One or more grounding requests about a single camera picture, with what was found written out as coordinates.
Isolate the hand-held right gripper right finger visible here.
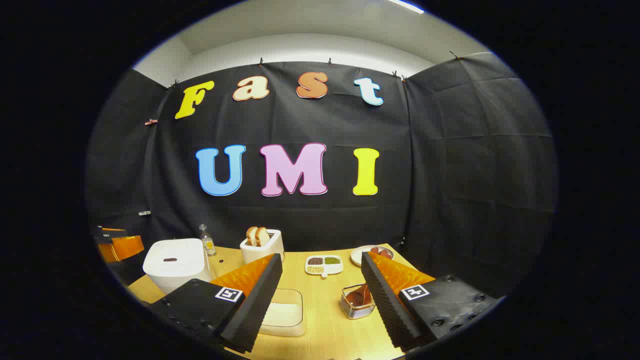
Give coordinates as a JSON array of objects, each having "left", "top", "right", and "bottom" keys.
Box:
[{"left": 361, "top": 251, "right": 501, "bottom": 351}]

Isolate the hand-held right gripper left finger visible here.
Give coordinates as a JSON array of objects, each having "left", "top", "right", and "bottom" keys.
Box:
[{"left": 150, "top": 252, "right": 284, "bottom": 354}]

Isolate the dark wooden spoon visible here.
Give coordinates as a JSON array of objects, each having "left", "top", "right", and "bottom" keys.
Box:
[{"left": 346, "top": 283, "right": 373, "bottom": 307}]

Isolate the metal wire chopstick holder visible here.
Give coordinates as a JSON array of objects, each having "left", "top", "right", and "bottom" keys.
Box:
[{"left": 340, "top": 283, "right": 377, "bottom": 320}]

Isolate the white rice cooker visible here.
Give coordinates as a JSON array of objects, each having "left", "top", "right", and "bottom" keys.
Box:
[{"left": 142, "top": 238, "right": 217, "bottom": 295}]

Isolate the clear plastic container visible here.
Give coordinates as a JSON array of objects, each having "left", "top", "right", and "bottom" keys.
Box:
[{"left": 258, "top": 288, "right": 305, "bottom": 337}]

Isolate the white toaster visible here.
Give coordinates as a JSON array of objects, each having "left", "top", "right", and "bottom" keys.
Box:
[{"left": 240, "top": 229, "right": 285, "bottom": 265}]

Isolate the white round plate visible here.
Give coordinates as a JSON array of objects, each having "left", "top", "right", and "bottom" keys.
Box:
[{"left": 350, "top": 245, "right": 395, "bottom": 267}]

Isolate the white divided bean dish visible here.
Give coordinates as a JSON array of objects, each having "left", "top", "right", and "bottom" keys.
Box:
[{"left": 305, "top": 254, "right": 344, "bottom": 279}]

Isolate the small glass bottle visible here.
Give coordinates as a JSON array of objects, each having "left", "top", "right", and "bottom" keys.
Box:
[{"left": 198, "top": 224, "right": 217, "bottom": 257}]

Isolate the black backdrop cloth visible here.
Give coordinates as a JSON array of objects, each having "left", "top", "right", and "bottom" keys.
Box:
[{"left": 85, "top": 51, "right": 558, "bottom": 301}]

